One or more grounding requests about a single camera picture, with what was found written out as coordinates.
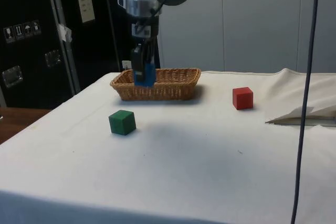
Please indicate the blue wooden cube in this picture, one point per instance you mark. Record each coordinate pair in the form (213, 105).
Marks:
(148, 75)

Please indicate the green wooden cube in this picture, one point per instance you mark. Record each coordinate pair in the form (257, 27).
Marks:
(122, 123)

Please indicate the red wooden cube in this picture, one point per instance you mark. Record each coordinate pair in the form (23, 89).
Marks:
(242, 98)

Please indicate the black cabinet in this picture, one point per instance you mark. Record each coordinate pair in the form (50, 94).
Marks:
(29, 51)

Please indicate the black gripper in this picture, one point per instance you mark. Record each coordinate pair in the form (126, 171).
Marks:
(152, 28)

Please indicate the wicker basket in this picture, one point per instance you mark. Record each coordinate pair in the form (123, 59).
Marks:
(168, 87)

